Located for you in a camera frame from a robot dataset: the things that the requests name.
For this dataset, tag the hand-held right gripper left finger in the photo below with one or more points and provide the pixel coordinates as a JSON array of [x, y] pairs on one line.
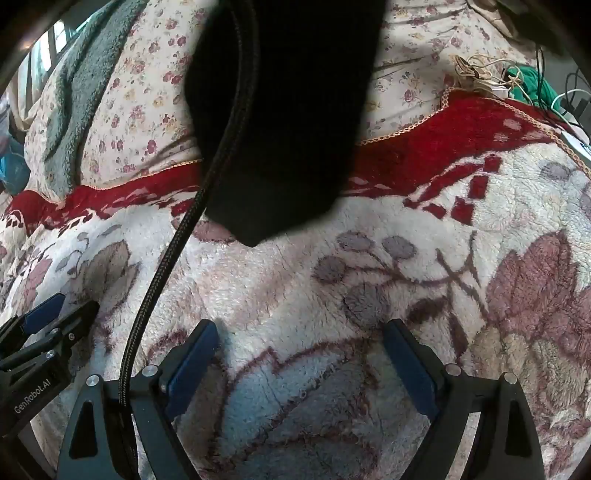
[[194, 364]]

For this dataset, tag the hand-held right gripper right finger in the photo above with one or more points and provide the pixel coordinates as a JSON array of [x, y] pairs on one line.
[[411, 369]]

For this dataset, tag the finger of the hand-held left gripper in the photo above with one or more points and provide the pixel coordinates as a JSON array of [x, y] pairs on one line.
[[76, 323], [41, 314]]

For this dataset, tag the black pants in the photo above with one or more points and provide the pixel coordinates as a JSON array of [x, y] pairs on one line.
[[295, 115]]

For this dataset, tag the red floral plush blanket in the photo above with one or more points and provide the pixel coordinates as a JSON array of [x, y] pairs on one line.
[[295, 286]]

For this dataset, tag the blue cloth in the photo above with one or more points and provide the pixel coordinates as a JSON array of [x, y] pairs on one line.
[[10, 161]]

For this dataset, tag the white floral bedsheet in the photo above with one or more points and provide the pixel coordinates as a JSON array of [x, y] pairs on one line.
[[147, 106]]

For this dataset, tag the white flat device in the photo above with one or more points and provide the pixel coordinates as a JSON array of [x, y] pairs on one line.
[[579, 145]]

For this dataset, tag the white charger plug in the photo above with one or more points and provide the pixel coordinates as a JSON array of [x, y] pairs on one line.
[[496, 91]]

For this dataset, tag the green cloth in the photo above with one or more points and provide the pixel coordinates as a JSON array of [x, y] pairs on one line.
[[531, 85]]

